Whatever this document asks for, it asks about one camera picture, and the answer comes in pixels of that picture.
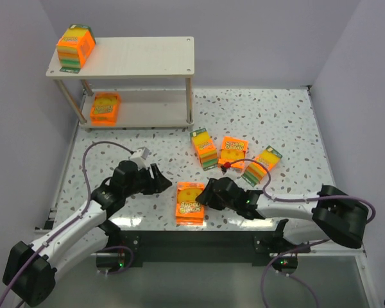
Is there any orange round sponge box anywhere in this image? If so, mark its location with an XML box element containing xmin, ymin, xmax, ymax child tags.
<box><xmin>175</xmin><ymin>182</ymin><xmax>205</xmax><ymax>226</ymax></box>
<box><xmin>218</xmin><ymin>136</ymin><xmax>248</xmax><ymax>167</ymax></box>
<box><xmin>90</xmin><ymin>92</ymin><xmax>121</xmax><ymax>126</ymax></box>

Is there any multicolour sponge pack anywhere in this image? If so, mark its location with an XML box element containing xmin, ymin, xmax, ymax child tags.
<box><xmin>190</xmin><ymin>128</ymin><xmax>218</xmax><ymax>171</ymax></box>
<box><xmin>56</xmin><ymin>24</ymin><xmax>96</xmax><ymax>73</ymax></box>
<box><xmin>241</xmin><ymin>146</ymin><xmax>282</xmax><ymax>187</ymax></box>

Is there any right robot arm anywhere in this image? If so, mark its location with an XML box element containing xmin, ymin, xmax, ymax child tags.
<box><xmin>196</xmin><ymin>177</ymin><xmax>370</xmax><ymax>249</ymax></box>

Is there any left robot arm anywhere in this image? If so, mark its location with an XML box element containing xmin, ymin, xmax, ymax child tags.
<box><xmin>3</xmin><ymin>160</ymin><xmax>172</xmax><ymax>307</ymax></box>

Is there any white two-tier shelf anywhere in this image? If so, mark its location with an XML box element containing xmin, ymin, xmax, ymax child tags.
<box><xmin>46</xmin><ymin>37</ymin><xmax>195</xmax><ymax>131</ymax></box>

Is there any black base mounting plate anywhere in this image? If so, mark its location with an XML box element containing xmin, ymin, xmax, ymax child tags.
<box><xmin>107</xmin><ymin>231</ymin><xmax>295</xmax><ymax>267</ymax></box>

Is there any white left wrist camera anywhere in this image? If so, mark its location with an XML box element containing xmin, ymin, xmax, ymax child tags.
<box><xmin>129</xmin><ymin>147</ymin><xmax>150</xmax><ymax>169</ymax></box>

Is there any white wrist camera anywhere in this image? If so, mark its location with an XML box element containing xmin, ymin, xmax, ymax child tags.
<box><xmin>220</xmin><ymin>162</ymin><xmax>231</xmax><ymax>173</ymax></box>
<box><xmin>129</xmin><ymin>147</ymin><xmax>150</xmax><ymax>169</ymax></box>

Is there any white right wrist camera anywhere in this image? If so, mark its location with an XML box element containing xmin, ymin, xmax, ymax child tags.
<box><xmin>220</xmin><ymin>162</ymin><xmax>231</xmax><ymax>173</ymax></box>

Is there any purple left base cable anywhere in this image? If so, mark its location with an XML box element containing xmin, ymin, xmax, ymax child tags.
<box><xmin>99</xmin><ymin>245</ymin><xmax>136</xmax><ymax>275</ymax></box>

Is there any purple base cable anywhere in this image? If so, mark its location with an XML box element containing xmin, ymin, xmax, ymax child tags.
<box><xmin>259</xmin><ymin>239</ymin><xmax>330</xmax><ymax>308</ymax></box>
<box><xmin>99</xmin><ymin>245</ymin><xmax>136</xmax><ymax>275</ymax></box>

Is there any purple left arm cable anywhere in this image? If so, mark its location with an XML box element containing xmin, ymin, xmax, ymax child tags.
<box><xmin>0</xmin><ymin>140</ymin><xmax>134</xmax><ymax>308</ymax></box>

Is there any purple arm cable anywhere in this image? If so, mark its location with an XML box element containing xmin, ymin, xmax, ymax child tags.
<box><xmin>0</xmin><ymin>140</ymin><xmax>134</xmax><ymax>308</ymax></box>
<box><xmin>229</xmin><ymin>158</ymin><xmax>377</xmax><ymax>234</ymax></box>

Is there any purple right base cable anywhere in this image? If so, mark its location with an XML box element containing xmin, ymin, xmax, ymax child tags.
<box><xmin>259</xmin><ymin>239</ymin><xmax>330</xmax><ymax>308</ymax></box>

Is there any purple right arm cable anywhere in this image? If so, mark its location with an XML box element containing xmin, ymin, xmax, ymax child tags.
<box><xmin>229</xmin><ymin>158</ymin><xmax>377</xmax><ymax>234</ymax></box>

